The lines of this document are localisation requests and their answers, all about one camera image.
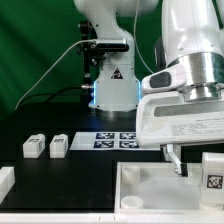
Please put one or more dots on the white square tabletop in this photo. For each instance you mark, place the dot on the white square tabletop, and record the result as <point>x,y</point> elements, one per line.
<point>144,188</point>

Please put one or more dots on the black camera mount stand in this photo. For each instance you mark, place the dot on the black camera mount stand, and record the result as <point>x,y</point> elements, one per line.
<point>94,54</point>

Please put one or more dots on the white tag sheet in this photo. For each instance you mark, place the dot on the white tag sheet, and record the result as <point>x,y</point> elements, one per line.
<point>105,141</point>

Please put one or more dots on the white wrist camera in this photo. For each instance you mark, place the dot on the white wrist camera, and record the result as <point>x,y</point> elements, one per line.
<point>165,80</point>

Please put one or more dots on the white front edge rail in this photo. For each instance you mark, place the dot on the white front edge rail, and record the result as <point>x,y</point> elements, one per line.
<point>24,218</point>

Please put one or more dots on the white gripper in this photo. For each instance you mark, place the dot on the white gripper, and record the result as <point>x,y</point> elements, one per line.
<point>165,118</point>

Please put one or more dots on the white left obstacle block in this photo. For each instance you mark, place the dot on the white left obstacle block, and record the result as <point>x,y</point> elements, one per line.
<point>7,180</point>

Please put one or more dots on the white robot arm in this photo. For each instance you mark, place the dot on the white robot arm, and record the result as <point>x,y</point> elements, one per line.
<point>190,36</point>

